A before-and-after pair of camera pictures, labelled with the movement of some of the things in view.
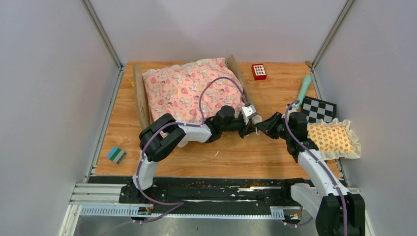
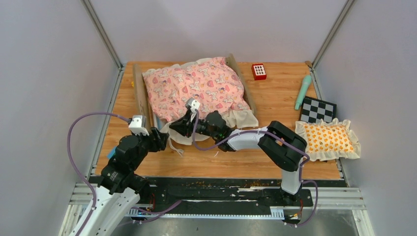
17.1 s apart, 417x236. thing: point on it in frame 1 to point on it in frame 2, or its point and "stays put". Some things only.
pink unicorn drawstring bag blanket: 193,94 stays put
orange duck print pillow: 334,140 stays put
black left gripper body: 238,125 to 147,143
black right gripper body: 276,128 to 200,127
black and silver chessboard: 316,109 stays put
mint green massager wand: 304,87 stays put
